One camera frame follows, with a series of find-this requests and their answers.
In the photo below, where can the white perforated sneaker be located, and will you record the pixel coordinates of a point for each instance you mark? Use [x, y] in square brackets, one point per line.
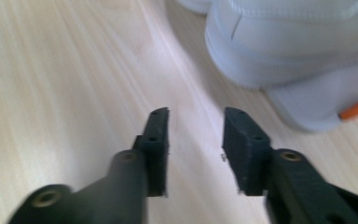
[286, 40]

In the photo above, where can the white smooth rounded object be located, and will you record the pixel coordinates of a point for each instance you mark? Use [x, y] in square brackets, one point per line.
[310, 102]

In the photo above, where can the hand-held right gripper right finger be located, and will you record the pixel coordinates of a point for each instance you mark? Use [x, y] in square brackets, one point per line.
[247, 161]

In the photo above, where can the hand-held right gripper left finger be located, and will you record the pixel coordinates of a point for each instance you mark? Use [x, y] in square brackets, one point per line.
[156, 161]

